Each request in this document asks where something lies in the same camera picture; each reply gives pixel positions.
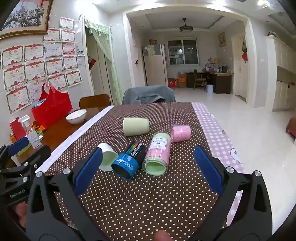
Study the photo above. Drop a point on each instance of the ceiling fan lamp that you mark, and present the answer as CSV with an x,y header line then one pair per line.
x,y
186,28

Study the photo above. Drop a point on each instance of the white door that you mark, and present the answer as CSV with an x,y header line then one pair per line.
x,y
238,76

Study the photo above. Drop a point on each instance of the gold framed tree picture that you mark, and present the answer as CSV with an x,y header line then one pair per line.
x,y
23,16

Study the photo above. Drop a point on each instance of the green lace door curtain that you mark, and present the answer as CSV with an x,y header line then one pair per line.
x,y
111,58

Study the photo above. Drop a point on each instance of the wall of award certificates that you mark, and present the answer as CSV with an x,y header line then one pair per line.
x,y
34,67

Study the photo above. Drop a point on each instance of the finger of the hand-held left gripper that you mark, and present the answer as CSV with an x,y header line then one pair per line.
x,y
19,144
37,154

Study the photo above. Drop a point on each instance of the red door decoration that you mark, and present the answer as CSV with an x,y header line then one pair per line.
x,y
244,56

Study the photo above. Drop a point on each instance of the chair with grey jacket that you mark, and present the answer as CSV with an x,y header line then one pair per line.
x,y
148,93

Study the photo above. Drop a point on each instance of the reddish brown furniture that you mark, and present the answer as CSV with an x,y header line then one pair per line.
x,y
291,127

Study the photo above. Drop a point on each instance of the white refrigerator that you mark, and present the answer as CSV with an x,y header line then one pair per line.
x,y
153,67

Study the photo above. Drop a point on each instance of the dark wooden desk chair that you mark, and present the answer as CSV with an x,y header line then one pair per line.
x,y
199,81

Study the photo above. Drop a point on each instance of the clear spray bottle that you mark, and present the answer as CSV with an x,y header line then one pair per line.
x,y
32,136

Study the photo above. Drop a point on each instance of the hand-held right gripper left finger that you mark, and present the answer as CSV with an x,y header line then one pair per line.
x,y
89,172

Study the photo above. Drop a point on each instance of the orange cardboard box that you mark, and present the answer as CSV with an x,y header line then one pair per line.
x,y
181,83

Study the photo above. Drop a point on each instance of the window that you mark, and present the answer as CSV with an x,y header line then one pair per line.
x,y
182,52

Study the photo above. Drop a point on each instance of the small framed wall picture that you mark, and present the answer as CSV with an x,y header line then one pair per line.
x,y
221,39

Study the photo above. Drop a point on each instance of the dark wooden desk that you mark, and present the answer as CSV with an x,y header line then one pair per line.
x,y
220,83

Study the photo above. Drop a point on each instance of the brown wooden chair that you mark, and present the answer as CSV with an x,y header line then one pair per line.
x,y
94,100

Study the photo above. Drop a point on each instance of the brown polka-dot tablecloth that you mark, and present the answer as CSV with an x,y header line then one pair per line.
x,y
150,201

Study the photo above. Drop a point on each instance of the orange snack packet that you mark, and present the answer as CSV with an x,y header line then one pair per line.
x,y
39,128

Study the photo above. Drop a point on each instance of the blue printed cup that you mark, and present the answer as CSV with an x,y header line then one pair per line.
x,y
128,162

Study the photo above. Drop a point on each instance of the white bowl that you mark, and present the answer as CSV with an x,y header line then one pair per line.
x,y
76,115

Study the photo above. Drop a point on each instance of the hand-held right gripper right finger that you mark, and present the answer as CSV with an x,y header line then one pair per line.
x,y
208,169

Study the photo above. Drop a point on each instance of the white cup green inside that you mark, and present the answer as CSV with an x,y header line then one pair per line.
x,y
106,160

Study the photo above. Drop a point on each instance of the pink patterned cup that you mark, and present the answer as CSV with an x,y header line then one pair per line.
x,y
180,132

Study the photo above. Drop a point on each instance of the person's left hand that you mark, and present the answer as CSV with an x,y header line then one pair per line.
x,y
21,213

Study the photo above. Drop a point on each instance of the pale green cup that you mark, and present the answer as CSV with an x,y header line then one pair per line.
x,y
135,126

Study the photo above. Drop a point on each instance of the green and pink labelled cup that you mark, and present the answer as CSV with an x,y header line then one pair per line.
x,y
157,151

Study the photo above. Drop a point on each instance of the white waste bin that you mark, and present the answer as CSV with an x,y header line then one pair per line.
x,y
210,89

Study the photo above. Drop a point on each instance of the brown cardboard box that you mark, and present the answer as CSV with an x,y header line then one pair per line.
x,y
182,74

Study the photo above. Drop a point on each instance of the red cardboard box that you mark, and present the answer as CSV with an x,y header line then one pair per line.
x,y
171,83

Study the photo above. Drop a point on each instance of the pink checked tablecloth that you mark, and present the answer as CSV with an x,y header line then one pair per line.
x,y
216,139

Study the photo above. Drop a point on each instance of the white tall cabinet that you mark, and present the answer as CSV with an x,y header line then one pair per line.
x,y
283,74

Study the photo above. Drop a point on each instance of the red gift bag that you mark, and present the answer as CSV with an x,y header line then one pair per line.
x,y
52,109

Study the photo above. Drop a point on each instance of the person's right hand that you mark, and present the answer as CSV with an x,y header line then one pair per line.
x,y
163,236

